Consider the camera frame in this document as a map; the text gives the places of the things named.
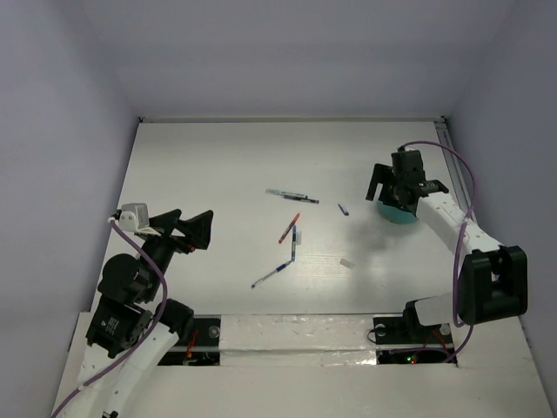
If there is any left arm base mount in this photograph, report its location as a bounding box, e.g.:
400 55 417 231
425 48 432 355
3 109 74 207
158 315 221 367

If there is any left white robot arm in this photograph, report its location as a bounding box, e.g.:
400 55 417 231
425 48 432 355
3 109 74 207
52 203 214 417

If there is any blue grip clear pen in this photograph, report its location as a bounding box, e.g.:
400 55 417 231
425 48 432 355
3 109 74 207
251 260 292 289

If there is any blue pen with clip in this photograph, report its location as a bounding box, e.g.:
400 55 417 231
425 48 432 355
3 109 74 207
291 225 299 262

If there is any small blue pen cap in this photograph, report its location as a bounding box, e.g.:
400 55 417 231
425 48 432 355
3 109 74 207
338 204 349 216

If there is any teal round organizer container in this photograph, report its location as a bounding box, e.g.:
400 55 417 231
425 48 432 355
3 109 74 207
377 201 418 225

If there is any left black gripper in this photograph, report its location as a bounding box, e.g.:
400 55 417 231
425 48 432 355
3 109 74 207
141 206 214 299

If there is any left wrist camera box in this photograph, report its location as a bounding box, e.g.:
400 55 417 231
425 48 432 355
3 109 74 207
116 203 150 233

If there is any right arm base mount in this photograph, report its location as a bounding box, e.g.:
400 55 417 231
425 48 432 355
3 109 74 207
366 300 457 365

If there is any dark blue pen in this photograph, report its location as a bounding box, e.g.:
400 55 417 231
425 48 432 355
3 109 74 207
283 195 320 205

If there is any small white cap piece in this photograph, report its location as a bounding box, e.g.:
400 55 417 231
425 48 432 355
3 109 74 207
339 259 355 269

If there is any red pen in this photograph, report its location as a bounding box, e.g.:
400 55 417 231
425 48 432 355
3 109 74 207
278 212 300 244

